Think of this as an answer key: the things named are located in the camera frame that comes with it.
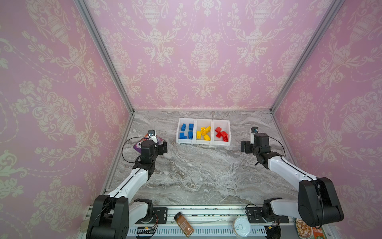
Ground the blue studded lego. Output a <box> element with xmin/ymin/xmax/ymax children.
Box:
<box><xmin>181</xmin><ymin>123</ymin><xmax>187</xmax><ymax>131</ymax></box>

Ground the white three-compartment bin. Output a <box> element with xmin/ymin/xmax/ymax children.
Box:
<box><xmin>176</xmin><ymin>118</ymin><xmax>232</xmax><ymax>146</ymax></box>

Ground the yellow square lego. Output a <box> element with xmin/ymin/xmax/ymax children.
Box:
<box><xmin>203</xmin><ymin>134</ymin><xmax>210</xmax><ymax>141</ymax></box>

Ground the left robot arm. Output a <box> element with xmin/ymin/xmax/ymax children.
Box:
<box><xmin>86</xmin><ymin>138</ymin><xmax>168</xmax><ymax>239</ymax></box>

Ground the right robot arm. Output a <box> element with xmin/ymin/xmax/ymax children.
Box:
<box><xmin>241</xmin><ymin>127</ymin><xmax>344</xmax><ymax>228</ymax></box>

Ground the purple snack bag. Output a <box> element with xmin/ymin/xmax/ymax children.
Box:
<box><xmin>133</xmin><ymin>132</ymin><xmax>164</xmax><ymax>154</ymax></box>

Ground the small circuit board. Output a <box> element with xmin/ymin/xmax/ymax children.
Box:
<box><xmin>137</xmin><ymin>227</ymin><xmax>156</xmax><ymax>235</ymax></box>

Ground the white round lid cup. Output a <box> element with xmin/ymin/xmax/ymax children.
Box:
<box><xmin>232</xmin><ymin>217</ymin><xmax>251</xmax><ymax>238</ymax></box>

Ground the brown spice jar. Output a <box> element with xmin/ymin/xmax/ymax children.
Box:
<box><xmin>174</xmin><ymin>212</ymin><xmax>195</xmax><ymax>238</ymax></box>

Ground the green noodle packet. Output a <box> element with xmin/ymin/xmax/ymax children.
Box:
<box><xmin>295</xmin><ymin>219</ymin><xmax>325</xmax><ymax>239</ymax></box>

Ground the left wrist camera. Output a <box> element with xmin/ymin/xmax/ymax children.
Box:
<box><xmin>147</xmin><ymin>130</ymin><xmax>158</xmax><ymax>143</ymax></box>

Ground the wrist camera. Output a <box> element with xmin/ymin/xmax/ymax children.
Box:
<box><xmin>147</xmin><ymin>130</ymin><xmax>158</xmax><ymax>143</ymax></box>
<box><xmin>250</xmin><ymin>126</ymin><xmax>259</xmax><ymax>144</ymax></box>

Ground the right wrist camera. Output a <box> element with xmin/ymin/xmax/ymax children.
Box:
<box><xmin>250</xmin><ymin>126</ymin><xmax>259</xmax><ymax>144</ymax></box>

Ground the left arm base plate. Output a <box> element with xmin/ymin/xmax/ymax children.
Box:
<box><xmin>136</xmin><ymin>207</ymin><xmax>168</xmax><ymax>224</ymax></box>

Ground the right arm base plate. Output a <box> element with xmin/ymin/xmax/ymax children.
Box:
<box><xmin>244</xmin><ymin>205</ymin><xmax>289</xmax><ymax>224</ymax></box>

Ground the aluminium front rail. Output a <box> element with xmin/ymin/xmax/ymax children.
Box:
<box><xmin>78</xmin><ymin>205</ymin><xmax>339</xmax><ymax>239</ymax></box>

